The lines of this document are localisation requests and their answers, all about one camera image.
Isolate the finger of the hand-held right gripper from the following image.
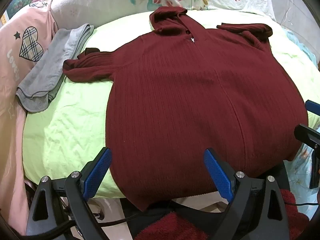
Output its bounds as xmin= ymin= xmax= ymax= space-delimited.
xmin=305 ymin=99 xmax=320 ymax=117
xmin=294 ymin=123 xmax=320 ymax=152

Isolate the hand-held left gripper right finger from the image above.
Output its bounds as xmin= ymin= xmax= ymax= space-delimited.
xmin=204 ymin=148 xmax=290 ymax=240

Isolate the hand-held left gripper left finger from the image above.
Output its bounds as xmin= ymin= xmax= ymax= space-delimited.
xmin=26 ymin=147 xmax=112 ymax=240

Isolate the dark red ribbed hooded sweater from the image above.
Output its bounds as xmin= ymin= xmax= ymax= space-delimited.
xmin=62 ymin=6 xmax=309 ymax=212

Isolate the light blue floral sheet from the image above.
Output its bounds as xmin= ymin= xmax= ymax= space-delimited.
xmin=280 ymin=27 xmax=320 ymax=205

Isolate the green bed sheet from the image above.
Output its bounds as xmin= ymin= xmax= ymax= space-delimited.
xmin=22 ymin=10 xmax=320 ymax=199

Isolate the person's red fuzzy clothing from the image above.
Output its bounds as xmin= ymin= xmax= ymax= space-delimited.
xmin=135 ymin=187 xmax=312 ymax=240

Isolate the grey towel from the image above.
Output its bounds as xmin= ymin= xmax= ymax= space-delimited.
xmin=15 ymin=23 xmax=95 ymax=113

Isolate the pink quilt with plaid hearts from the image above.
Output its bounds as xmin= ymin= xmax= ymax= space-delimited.
xmin=0 ymin=1 xmax=65 ymax=235

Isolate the black cable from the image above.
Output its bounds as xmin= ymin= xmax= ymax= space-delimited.
xmin=94 ymin=211 xmax=143 ymax=228

